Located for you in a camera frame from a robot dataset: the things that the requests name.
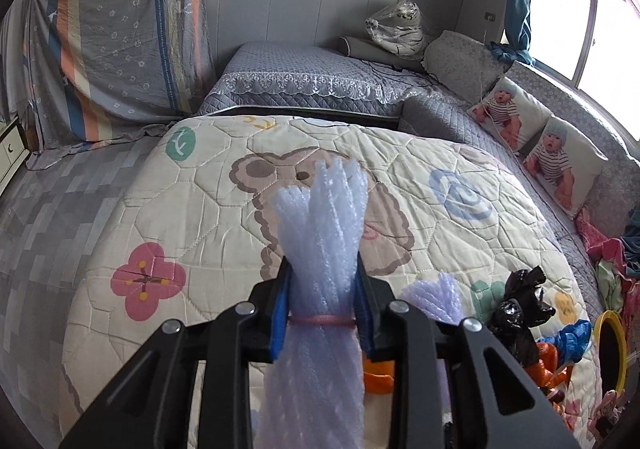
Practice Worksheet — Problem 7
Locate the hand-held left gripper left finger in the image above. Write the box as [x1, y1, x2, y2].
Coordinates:
[59, 256, 294, 449]

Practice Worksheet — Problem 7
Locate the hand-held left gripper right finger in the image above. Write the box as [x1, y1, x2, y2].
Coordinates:
[355, 256, 581, 449]

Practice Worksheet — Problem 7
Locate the large white foam net bundle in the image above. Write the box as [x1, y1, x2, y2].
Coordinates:
[270, 156, 371, 449]

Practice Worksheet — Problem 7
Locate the yellow rimmed black bin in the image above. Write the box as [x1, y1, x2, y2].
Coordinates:
[592, 309, 629, 397]

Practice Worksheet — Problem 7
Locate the small white foam net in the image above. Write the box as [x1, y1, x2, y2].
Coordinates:
[400, 273, 468, 330]

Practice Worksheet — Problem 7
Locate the bear print quilt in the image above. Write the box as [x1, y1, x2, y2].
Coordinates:
[60, 114, 606, 449]

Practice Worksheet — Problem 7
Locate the black plastic bag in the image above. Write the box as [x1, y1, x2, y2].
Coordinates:
[487, 265, 557, 370]

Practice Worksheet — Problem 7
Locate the orange plastic bag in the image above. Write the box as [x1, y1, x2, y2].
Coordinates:
[532, 340, 563, 390]

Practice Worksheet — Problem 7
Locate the blue plastic bag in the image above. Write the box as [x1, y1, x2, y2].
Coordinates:
[547, 319, 594, 366]

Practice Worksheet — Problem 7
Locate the grey block pattern sheet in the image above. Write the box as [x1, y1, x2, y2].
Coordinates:
[0, 129, 181, 435]

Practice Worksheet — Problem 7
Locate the pink floral cloth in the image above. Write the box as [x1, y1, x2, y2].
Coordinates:
[575, 208, 640, 280]

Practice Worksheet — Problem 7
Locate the green cloth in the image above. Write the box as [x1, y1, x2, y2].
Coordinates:
[594, 259, 628, 312]

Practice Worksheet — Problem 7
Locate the baby print pillow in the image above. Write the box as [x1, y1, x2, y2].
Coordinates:
[469, 76, 552, 153]
[521, 116, 609, 221]

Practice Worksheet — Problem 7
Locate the dark grey pillow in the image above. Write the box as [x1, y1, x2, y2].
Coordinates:
[337, 35, 426, 75]

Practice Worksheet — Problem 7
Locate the tiger plush in plastic bag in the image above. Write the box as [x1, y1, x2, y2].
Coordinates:
[364, 0, 432, 57]

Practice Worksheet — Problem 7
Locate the white cabinet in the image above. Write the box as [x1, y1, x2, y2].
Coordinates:
[0, 116, 32, 197]

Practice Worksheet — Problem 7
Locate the striped hanging sheet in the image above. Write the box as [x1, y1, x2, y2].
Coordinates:
[20, 0, 216, 155]

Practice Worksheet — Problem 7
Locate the window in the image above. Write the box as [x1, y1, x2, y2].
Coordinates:
[520, 0, 640, 140]

